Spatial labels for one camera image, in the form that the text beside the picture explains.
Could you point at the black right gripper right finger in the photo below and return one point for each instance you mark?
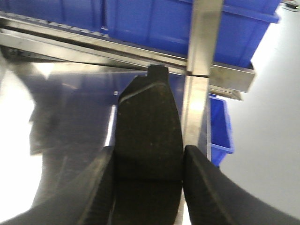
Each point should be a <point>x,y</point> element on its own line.
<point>213,199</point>

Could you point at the left blue plastic bin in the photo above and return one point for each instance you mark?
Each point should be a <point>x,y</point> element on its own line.
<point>86,14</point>

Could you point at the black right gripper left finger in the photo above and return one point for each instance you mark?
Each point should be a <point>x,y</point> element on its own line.
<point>86,200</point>

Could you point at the blue plastic bin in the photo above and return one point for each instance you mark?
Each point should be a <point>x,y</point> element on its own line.
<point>86,14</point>
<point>221,130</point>
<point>165,25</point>

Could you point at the grey brake pad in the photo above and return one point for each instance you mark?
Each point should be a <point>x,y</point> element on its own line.
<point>148,152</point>

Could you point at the lower blue plastic bin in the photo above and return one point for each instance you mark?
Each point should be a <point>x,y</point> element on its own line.
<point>221,130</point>

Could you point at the right blue plastic bin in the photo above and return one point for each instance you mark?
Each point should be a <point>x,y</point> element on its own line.
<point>165,25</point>

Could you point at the stainless steel rack frame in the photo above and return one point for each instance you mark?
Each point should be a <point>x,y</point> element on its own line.
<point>202,75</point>

